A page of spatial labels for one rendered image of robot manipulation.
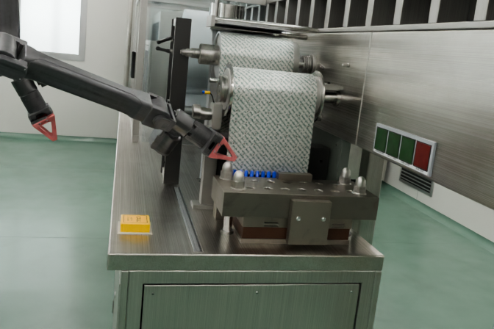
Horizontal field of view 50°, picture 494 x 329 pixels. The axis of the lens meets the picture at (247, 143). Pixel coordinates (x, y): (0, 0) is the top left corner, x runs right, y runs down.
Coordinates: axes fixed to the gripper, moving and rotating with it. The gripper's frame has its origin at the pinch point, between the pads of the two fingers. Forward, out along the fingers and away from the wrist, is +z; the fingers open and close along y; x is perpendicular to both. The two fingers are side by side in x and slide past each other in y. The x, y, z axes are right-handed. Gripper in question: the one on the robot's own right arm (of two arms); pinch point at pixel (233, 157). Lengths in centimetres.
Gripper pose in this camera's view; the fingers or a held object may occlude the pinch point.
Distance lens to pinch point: 142.5
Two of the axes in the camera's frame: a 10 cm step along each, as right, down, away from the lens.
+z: 7.9, 5.4, 2.9
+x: 5.7, -8.2, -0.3
